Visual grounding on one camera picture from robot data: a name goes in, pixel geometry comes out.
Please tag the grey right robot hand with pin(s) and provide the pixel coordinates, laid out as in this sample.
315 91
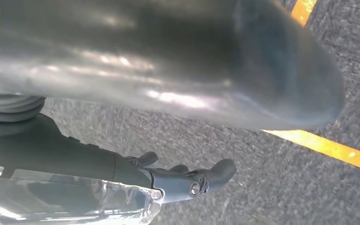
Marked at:
136 56

